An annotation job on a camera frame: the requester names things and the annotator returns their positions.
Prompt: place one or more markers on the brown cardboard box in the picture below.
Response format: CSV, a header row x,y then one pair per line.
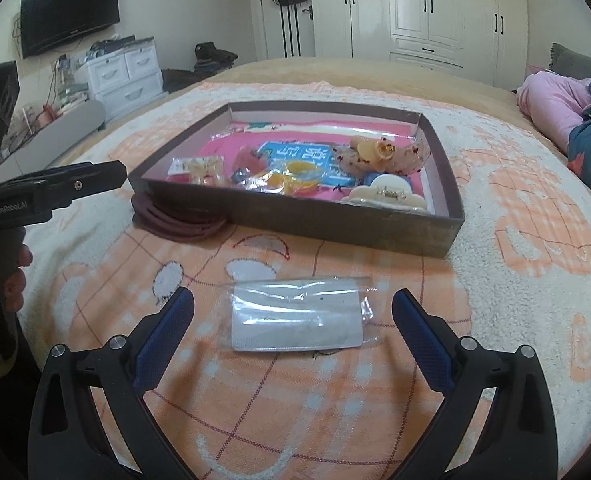
x,y
325,232

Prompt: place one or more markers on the white cloud hair claw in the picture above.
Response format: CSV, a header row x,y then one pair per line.
x,y
383,197

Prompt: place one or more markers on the clear bag with white card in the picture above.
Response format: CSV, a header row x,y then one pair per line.
x,y
295,320

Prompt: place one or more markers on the black television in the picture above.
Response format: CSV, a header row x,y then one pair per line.
x,y
67,12

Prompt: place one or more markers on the clear bag of yellow rings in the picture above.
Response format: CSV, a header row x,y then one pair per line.
x,y
295,177

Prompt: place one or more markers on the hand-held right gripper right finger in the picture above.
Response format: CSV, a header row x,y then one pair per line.
x,y
425,345

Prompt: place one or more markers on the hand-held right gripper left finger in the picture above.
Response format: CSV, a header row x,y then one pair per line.
x,y
163,340

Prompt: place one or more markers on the grey pillow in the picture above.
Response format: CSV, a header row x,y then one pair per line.
x,y
575,60

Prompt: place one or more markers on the small bag of gold clips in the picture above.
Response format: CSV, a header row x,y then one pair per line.
x,y
198,170

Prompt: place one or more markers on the speckled bow hair claw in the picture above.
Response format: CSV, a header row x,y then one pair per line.
x,y
375,157

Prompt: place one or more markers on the pink printed sheet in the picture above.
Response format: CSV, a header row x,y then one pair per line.
x,y
225,145

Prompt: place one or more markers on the beige bedspread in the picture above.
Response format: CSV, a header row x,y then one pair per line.
x,y
365,72

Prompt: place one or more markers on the white dresser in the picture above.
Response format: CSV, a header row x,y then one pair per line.
x,y
120,77

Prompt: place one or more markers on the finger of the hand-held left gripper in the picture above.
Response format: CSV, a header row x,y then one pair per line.
x,y
65,185

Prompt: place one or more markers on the dark clothes pile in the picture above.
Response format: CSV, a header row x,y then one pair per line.
x,y
210,60

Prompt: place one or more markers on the white door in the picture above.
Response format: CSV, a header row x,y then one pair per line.
x,y
275,30

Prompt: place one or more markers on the person's left hand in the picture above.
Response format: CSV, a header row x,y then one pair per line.
x,y
24,256

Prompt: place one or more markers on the white wardrobe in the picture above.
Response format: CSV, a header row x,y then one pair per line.
x,y
425,10

